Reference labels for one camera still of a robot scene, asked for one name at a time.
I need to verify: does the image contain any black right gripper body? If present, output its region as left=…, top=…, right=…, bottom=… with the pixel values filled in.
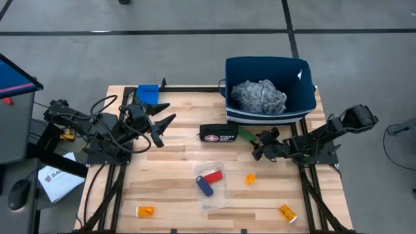
left=256, top=129, right=287, bottom=162

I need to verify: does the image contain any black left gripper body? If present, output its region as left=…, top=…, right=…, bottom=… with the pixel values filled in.
left=131, top=109, right=165, bottom=149

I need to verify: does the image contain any green marker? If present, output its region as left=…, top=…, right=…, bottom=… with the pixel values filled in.
left=238, top=126, right=258, bottom=142

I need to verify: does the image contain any black first aid kit pouch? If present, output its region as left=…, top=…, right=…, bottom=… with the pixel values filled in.
left=198, top=123, right=240, bottom=143

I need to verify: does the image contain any red bandage roll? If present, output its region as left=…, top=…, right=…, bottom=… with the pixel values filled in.
left=203, top=170, right=224, bottom=185

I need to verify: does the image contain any blue bandage roll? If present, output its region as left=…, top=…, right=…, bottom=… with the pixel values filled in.
left=196, top=175, right=215, bottom=198

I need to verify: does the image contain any blue plastic bin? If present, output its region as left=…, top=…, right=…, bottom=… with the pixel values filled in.
left=135, top=84, right=160, bottom=105

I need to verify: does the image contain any navy white striped fabric basket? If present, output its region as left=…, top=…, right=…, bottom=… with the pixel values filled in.
left=219, top=56, right=318, bottom=127

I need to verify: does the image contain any grey patterned cloth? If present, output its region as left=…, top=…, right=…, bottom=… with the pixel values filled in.
left=230, top=79, right=288, bottom=115

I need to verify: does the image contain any clear plastic bag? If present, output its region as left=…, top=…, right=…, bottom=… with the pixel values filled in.
left=194, top=161, right=232, bottom=211

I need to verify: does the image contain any yellow connector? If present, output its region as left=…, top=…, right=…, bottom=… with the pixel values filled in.
left=59, top=129, right=75, bottom=142

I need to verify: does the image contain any black metal beam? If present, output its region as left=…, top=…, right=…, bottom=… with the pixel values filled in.
left=26, top=122, right=89, bottom=179

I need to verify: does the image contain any white printed paper booklet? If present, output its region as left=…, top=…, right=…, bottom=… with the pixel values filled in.
left=37, top=151, right=86, bottom=203

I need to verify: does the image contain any grey metal cabinet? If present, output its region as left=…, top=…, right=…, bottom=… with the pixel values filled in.
left=0, top=90, right=36, bottom=165

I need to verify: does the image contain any grey metal stand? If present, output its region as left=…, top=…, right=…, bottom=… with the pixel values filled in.
left=386, top=116, right=416, bottom=144

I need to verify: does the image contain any blue screen monitor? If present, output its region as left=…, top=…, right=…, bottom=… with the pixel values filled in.
left=0, top=53, right=44, bottom=100

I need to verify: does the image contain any black computer mouse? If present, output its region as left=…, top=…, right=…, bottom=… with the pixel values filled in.
left=7, top=179, right=31, bottom=211

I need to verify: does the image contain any dark grey desk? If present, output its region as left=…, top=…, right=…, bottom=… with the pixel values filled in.
left=0, top=158, right=42, bottom=234

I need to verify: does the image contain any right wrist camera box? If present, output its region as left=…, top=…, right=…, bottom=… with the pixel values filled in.
left=266, top=126, right=281, bottom=139

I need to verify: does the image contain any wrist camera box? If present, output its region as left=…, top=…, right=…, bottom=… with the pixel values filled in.
left=266, top=126, right=281, bottom=139
left=130, top=106, right=146, bottom=122

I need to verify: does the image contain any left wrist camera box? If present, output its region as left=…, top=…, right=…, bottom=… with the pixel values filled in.
left=130, top=106, right=146, bottom=122

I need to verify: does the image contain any black power cable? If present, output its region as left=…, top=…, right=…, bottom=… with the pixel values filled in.
left=83, top=164, right=107, bottom=228

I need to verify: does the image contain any black floor cable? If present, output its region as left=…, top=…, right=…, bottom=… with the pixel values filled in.
left=382, top=123, right=416, bottom=172

